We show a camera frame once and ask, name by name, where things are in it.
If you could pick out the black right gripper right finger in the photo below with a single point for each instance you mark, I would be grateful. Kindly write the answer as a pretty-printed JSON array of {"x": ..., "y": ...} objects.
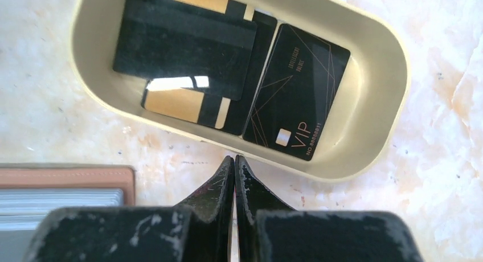
[{"x": 271, "y": 230}]

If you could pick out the beige oval plastic tray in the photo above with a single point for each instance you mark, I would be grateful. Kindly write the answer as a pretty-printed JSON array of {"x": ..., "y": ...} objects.
[{"x": 360, "y": 123}]

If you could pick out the black VIP card with lines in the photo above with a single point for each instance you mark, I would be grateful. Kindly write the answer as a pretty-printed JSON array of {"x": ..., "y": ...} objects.
[{"x": 298, "y": 88}]

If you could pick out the black magnetic stripe card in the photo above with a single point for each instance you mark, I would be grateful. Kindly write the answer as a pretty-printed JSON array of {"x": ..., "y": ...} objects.
[{"x": 170, "y": 39}]

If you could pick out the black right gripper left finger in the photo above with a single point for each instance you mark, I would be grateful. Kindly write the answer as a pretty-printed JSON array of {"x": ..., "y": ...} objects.
[{"x": 198, "y": 228}]

